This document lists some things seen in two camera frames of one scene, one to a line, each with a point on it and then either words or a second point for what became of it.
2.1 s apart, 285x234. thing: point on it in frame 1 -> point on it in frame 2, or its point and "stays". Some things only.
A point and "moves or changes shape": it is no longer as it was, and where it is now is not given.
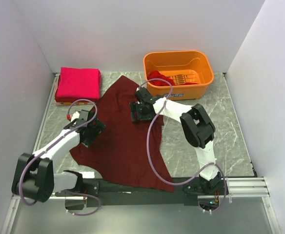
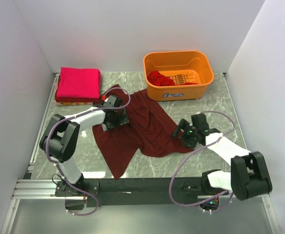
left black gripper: [98, 127] -> [121, 119]
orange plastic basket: [190, 72] stays
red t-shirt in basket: [155, 75] stays
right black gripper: [134, 107] -> [183, 125]
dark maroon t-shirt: [119, 152] moves or changes shape
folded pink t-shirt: [79, 83] stays
